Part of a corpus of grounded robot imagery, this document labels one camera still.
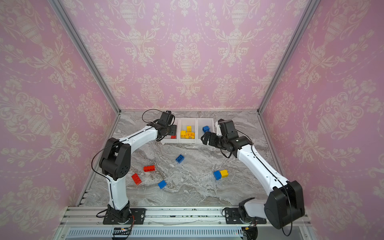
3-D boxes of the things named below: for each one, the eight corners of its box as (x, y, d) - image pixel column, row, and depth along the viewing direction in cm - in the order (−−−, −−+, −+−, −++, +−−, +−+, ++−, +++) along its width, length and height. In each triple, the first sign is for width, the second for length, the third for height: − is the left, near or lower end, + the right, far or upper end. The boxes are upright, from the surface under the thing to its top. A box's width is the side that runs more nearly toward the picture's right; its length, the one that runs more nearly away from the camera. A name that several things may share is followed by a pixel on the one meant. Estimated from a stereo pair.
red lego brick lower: (136, 186, 86) (135, 184, 84) (132, 177, 89) (130, 176, 87) (142, 182, 87) (141, 180, 86) (137, 173, 90) (136, 172, 89)
